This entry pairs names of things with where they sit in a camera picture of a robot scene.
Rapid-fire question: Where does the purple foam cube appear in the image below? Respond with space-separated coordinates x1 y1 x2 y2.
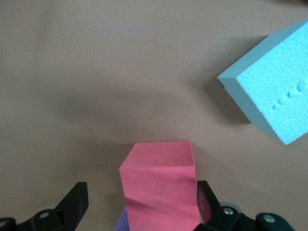
115 206 132 231

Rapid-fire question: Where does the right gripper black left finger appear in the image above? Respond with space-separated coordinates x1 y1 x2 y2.
0 181 90 231

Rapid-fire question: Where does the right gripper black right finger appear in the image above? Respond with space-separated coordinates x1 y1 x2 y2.
194 180 296 231

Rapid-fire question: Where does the light blue foam cube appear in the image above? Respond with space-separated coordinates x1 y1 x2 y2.
217 19 308 145

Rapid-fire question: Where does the red foam cube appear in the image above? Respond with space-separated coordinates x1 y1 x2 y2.
118 140 200 231

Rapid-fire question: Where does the brown table cover sheet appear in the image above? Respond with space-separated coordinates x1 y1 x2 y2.
0 0 308 231

